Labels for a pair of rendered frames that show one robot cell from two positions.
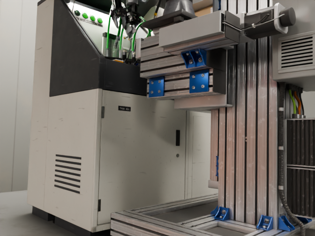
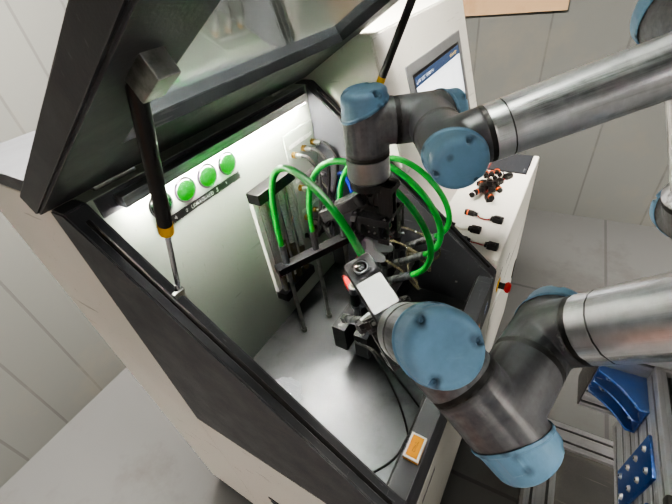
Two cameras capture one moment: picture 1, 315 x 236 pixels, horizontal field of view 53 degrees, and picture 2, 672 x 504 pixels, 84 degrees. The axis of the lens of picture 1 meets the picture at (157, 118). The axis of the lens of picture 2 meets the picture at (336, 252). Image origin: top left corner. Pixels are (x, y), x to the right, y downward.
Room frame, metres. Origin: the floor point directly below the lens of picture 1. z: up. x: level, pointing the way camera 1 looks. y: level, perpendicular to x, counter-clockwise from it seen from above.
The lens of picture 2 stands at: (1.40, 0.37, 1.71)
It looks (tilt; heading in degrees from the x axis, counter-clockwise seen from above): 38 degrees down; 350
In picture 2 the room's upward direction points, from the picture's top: 9 degrees counter-clockwise
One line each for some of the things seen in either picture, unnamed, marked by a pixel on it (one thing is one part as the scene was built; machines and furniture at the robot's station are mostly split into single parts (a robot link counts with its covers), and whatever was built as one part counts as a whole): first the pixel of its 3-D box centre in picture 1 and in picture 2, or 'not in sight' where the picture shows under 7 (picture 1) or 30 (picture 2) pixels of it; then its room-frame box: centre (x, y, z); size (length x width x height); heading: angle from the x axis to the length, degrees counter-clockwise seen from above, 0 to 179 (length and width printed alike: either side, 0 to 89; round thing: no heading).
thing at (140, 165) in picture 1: (147, 155); (444, 459); (1.83, 0.05, 0.44); 0.65 x 0.02 x 0.68; 133
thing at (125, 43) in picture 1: (129, 51); (311, 180); (2.37, 0.23, 1.20); 0.13 x 0.03 x 0.31; 133
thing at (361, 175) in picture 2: (132, 2); (369, 166); (1.97, 0.18, 1.41); 0.08 x 0.08 x 0.05
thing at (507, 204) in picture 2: not in sight; (488, 197); (2.38, -0.39, 0.96); 0.70 x 0.22 x 0.03; 133
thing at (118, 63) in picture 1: (147, 82); (448, 380); (1.84, 0.06, 0.87); 0.62 x 0.04 x 0.16; 133
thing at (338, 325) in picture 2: not in sight; (380, 306); (2.10, 0.14, 0.91); 0.34 x 0.10 x 0.15; 133
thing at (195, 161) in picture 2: (103, 13); (230, 138); (2.21, 0.41, 1.43); 0.54 x 0.03 x 0.02; 133
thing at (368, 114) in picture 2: not in sight; (367, 122); (1.97, 0.18, 1.49); 0.09 x 0.08 x 0.11; 76
